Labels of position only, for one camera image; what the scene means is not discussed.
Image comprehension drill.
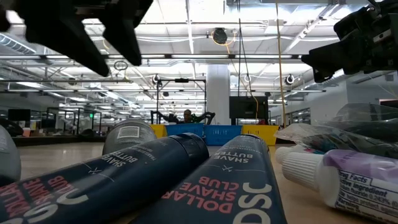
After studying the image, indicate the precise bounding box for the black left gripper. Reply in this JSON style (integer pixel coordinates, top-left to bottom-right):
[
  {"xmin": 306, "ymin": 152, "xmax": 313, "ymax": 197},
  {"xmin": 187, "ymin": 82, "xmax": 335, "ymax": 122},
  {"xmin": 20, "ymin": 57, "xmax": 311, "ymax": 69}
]
[{"xmin": 0, "ymin": 0, "xmax": 154, "ymax": 77}]

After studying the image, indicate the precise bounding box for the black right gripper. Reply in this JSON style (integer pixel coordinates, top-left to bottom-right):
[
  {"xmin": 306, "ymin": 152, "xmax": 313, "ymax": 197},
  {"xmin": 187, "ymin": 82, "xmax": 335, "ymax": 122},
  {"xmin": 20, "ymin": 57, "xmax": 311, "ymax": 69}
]
[{"xmin": 301, "ymin": 0, "xmax": 398, "ymax": 83}]

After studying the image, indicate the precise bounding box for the black comb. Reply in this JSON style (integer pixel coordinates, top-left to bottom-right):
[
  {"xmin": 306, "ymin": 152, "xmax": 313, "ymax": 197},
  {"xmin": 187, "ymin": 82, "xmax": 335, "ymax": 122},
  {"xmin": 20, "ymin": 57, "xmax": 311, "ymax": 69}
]
[{"xmin": 323, "ymin": 102, "xmax": 398, "ymax": 142}]

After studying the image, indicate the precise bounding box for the clear plastic bag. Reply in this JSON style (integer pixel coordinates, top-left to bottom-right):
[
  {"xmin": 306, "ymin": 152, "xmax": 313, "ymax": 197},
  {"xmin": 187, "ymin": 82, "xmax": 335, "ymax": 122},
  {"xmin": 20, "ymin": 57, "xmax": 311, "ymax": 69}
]
[{"xmin": 274, "ymin": 123, "xmax": 398, "ymax": 159}]

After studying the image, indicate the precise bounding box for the white travel toothpaste tube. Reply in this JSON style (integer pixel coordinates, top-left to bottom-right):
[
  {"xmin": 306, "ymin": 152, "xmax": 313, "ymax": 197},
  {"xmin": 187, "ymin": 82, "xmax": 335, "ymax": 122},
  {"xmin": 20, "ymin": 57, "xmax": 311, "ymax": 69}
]
[
  {"xmin": 275, "ymin": 144, "xmax": 326, "ymax": 165},
  {"xmin": 281, "ymin": 149, "xmax": 398, "ymax": 224}
]

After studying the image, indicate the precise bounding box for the grey travel tube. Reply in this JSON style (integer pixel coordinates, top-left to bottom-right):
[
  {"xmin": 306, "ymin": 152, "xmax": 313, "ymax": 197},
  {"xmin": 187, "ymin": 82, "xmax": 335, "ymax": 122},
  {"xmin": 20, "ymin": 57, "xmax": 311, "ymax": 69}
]
[{"xmin": 0, "ymin": 124, "xmax": 22, "ymax": 187}]

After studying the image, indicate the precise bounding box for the navy shave butter tube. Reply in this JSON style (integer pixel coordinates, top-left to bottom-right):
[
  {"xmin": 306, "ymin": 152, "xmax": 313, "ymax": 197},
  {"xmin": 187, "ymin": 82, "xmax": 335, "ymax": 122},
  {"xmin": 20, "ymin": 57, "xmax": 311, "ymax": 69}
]
[
  {"xmin": 129, "ymin": 134, "xmax": 289, "ymax": 224},
  {"xmin": 0, "ymin": 133, "xmax": 210, "ymax": 224}
]

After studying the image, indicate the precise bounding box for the black monitor panel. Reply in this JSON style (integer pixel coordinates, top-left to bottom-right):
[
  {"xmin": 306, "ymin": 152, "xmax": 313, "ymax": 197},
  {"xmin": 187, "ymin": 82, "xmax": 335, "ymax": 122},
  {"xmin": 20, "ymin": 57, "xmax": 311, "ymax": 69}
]
[{"xmin": 229, "ymin": 96, "xmax": 269, "ymax": 126}]

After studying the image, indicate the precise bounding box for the yellow plastic basket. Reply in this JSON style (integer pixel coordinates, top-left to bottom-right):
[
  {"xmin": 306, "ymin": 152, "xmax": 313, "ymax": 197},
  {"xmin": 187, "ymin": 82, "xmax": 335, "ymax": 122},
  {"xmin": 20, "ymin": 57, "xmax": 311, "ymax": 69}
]
[
  {"xmin": 241, "ymin": 124, "xmax": 280, "ymax": 146},
  {"xmin": 150, "ymin": 124, "xmax": 168, "ymax": 139}
]

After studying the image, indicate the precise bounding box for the person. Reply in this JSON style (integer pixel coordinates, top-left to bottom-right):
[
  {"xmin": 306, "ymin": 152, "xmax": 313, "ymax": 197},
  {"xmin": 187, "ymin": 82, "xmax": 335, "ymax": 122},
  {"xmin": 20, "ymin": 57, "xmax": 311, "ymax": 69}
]
[{"xmin": 182, "ymin": 109, "xmax": 194, "ymax": 124}]

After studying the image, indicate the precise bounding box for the blue plastic basket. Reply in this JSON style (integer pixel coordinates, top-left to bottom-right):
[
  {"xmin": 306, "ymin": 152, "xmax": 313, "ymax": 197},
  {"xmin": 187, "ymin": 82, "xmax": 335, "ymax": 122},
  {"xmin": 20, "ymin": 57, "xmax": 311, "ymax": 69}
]
[
  {"xmin": 165, "ymin": 123, "xmax": 205, "ymax": 138},
  {"xmin": 203, "ymin": 124, "xmax": 243, "ymax": 146}
]

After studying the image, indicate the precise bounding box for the yellow hanging cord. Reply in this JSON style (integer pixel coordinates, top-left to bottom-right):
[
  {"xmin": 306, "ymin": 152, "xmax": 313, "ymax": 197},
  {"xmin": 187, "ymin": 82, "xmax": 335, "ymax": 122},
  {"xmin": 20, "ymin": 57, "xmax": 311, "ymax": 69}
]
[{"xmin": 274, "ymin": 0, "xmax": 287, "ymax": 129}]

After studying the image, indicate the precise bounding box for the black hanging cable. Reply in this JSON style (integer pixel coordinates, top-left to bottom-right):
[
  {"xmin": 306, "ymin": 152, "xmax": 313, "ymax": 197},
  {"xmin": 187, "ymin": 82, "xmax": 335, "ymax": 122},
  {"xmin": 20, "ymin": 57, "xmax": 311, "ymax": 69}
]
[{"xmin": 236, "ymin": 0, "xmax": 243, "ymax": 98}]

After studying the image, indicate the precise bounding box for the black background station frame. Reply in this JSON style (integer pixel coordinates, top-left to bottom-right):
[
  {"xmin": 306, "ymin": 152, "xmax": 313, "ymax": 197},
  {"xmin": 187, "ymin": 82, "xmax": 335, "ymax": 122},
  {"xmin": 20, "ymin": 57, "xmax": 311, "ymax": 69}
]
[{"xmin": 156, "ymin": 78, "xmax": 208, "ymax": 125}]

